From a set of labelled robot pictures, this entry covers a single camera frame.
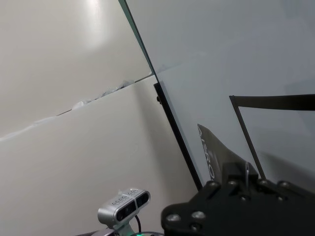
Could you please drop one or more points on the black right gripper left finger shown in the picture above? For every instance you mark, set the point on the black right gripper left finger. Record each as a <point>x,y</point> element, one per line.
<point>232,179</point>

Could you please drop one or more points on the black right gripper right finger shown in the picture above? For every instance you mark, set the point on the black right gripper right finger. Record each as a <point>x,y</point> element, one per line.
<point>275,209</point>

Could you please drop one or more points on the black robot print poster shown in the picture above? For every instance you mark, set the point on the black robot print poster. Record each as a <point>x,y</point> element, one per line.
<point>216,147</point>

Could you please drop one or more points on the black robot torso part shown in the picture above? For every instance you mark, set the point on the black robot torso part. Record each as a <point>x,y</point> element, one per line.
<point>123,233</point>

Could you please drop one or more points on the black metal table frame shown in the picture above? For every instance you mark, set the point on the black metal table frame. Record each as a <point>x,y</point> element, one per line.
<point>177,132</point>

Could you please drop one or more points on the silver stereo depth camera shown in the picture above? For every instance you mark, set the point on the silver stereo depth camera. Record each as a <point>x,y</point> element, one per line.
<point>118,206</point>

